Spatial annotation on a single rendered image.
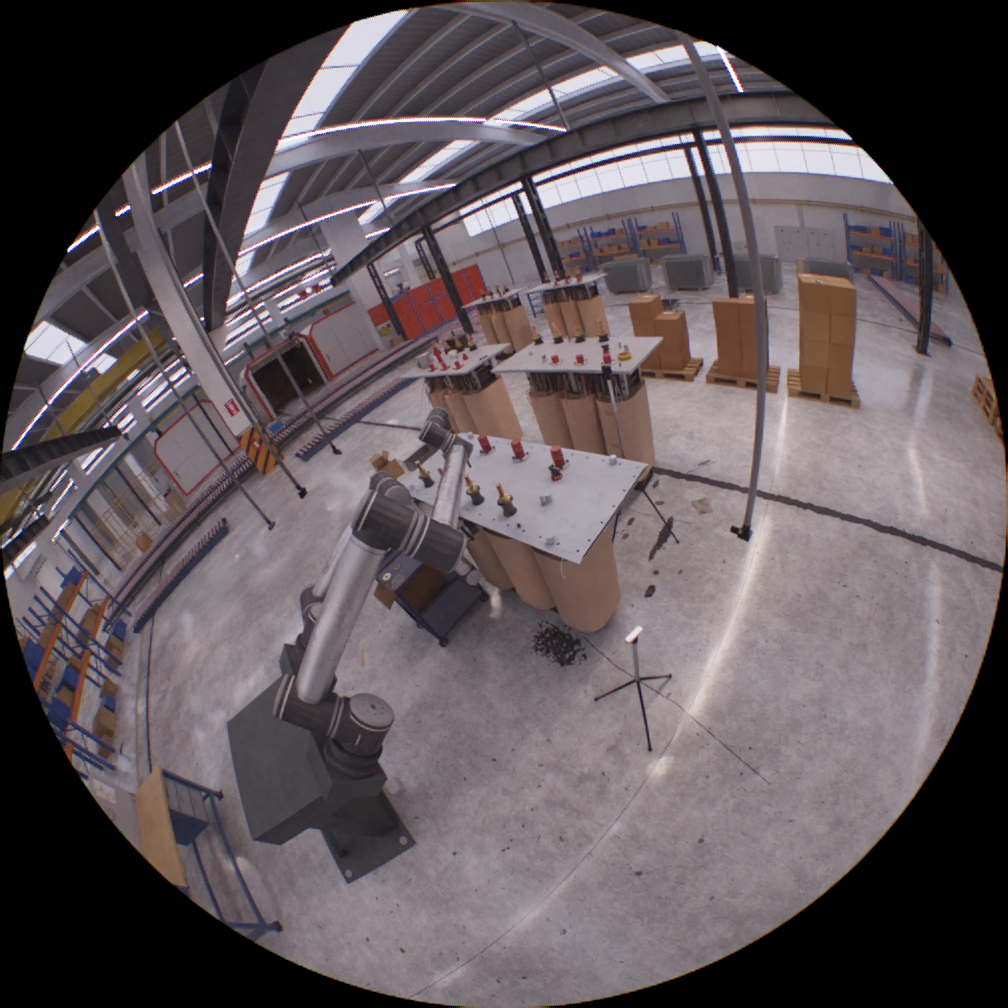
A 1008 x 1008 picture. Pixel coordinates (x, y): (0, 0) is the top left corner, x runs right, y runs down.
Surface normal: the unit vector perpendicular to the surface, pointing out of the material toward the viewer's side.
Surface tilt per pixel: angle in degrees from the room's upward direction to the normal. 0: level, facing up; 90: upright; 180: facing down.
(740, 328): 90
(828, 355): 90
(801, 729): 0
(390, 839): 0
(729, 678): 0
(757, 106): 90
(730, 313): 90
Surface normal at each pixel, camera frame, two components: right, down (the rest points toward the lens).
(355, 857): -0.33, -0.73
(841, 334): -0.59, 0.66
